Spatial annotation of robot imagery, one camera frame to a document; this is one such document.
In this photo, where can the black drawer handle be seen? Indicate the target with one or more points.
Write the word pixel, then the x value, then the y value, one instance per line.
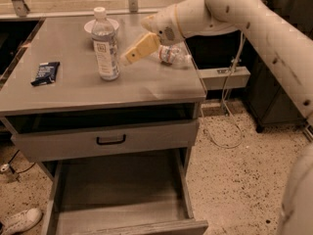
pixel 112 140

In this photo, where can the clear crushed water bottle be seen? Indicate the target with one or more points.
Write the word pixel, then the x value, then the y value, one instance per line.
pixel 172 55

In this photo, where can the grey top drawer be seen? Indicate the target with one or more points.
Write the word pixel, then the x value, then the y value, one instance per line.
pixel 81 143

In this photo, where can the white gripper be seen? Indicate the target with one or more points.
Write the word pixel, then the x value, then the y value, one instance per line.
pixel 163 25

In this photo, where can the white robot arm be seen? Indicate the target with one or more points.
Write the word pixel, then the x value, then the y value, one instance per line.
pixel 286 51

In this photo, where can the open grey middle drawer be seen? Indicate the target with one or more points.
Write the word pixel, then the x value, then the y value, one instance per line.
pixel 132 194

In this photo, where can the dark cabinet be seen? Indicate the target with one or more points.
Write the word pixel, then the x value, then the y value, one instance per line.
pixel 265 98

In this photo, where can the white bowl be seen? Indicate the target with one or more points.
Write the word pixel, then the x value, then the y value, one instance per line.
pixel 88 26

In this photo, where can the grey metal bracket block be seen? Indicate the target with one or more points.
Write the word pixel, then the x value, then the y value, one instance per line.
pixel 217 79

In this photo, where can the blue label plastic bottle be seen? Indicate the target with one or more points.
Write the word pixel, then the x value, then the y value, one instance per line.
pixel 105 45

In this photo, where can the dark blue snack packet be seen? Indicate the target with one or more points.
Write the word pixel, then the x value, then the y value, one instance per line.
pixel 46 74

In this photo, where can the white sneaker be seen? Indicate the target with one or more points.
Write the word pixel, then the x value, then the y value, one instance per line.
pixel 20 222

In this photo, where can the grey drawer cabinet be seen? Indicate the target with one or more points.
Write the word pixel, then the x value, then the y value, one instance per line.
pixel 146 92

